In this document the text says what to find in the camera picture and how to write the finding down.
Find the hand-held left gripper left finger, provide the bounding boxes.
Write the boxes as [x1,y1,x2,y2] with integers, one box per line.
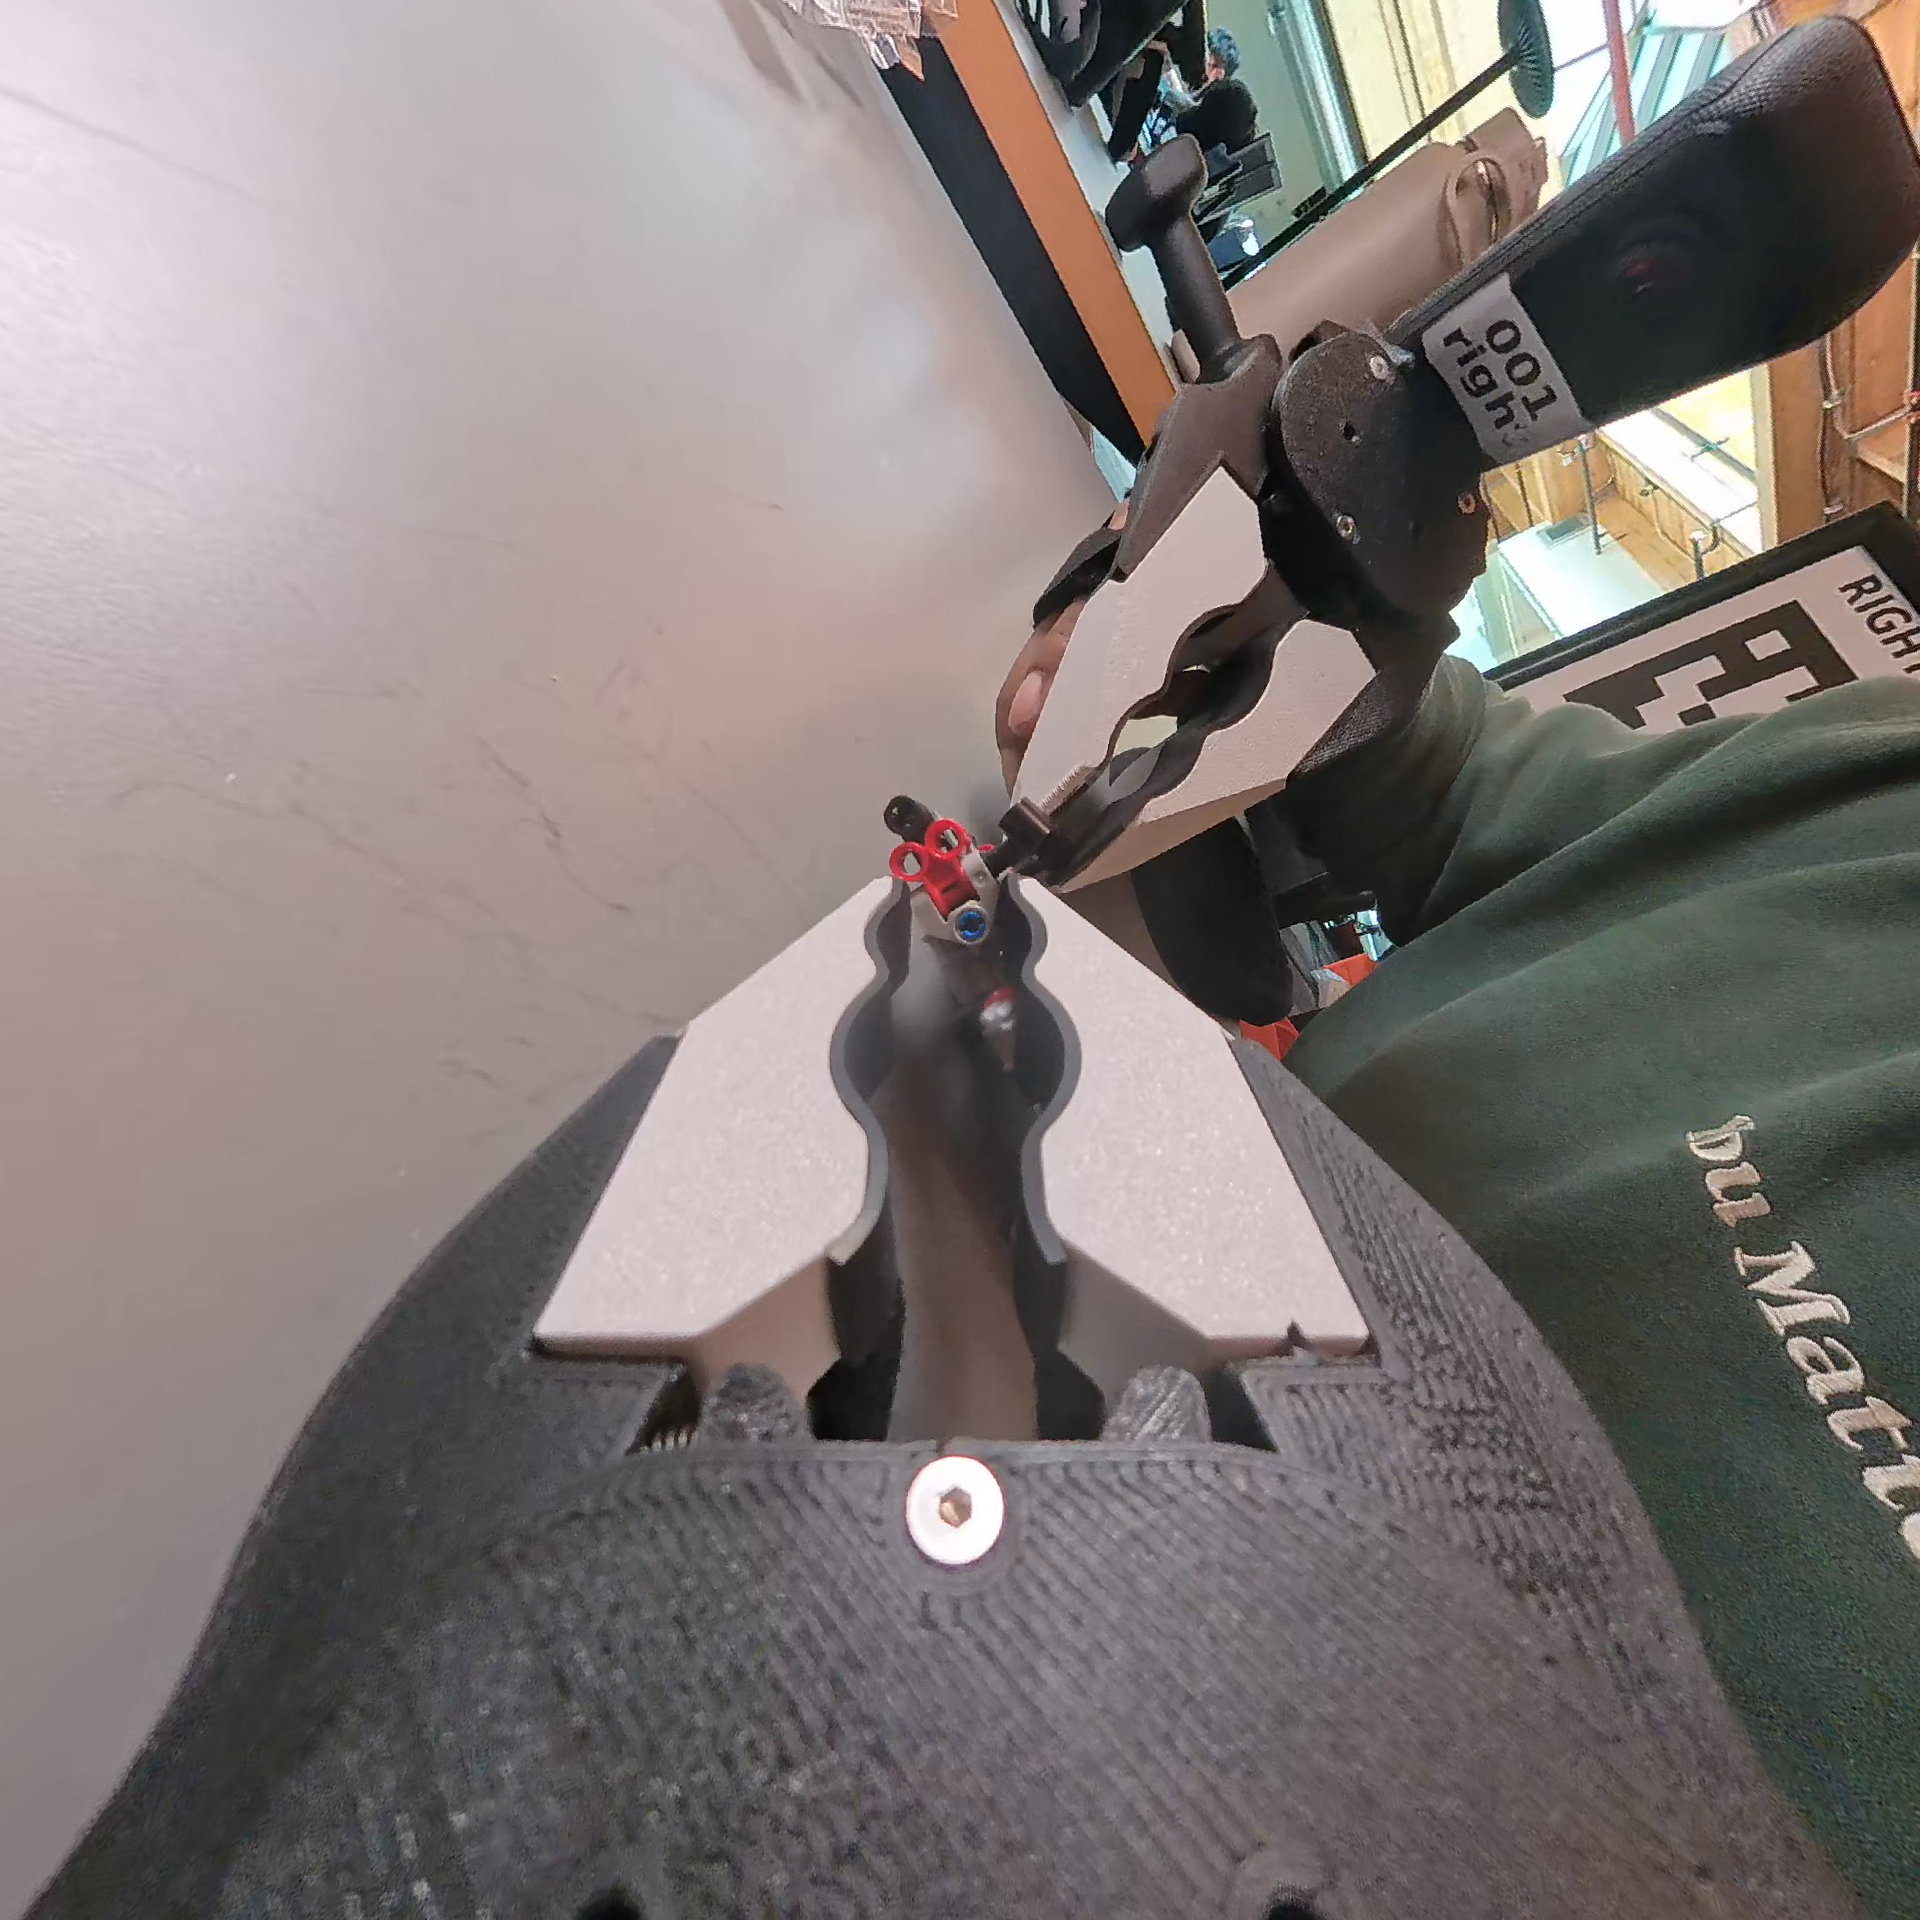
[532,876,910,1403]

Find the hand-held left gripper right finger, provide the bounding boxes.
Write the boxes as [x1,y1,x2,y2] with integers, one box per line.
[1008,874,1374,1411]

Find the person's green sweatshirt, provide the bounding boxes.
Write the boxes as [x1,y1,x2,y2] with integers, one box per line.
[1286,674,1920,1920]

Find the black floor lamp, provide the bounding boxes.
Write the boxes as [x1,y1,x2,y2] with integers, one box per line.
[1274,0,1605,227]

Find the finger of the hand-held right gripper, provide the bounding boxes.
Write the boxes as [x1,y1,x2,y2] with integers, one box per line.
[1068,618,1380,889]
[1005,475,1274,816]

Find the white black headset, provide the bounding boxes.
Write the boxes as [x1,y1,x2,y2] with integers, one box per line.
[1013,0,1189,108]

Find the person's right hand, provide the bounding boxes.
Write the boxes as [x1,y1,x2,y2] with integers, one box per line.
[997,611,1086,785]

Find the black white marker board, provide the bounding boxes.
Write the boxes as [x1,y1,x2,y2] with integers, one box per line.
[1492,505,1920,738]

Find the black dumbbell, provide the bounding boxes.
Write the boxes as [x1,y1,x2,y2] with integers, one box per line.
[1105,132,1291,396]

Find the black lego liftarm beam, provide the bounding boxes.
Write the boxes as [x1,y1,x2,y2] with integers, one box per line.
[995,798,1086,884]

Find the lego car chassis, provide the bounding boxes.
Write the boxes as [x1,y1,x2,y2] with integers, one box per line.
[883,791,1060,1082]

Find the person's right forearm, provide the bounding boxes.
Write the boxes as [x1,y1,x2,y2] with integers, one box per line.
[1274,656,1623,961]

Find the clear empty plastic bag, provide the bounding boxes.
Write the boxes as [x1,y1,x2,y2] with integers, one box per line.
[720,0,966,72]

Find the wooden edged desk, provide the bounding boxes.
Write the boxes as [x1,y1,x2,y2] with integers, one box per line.
[877,0,1548,498]

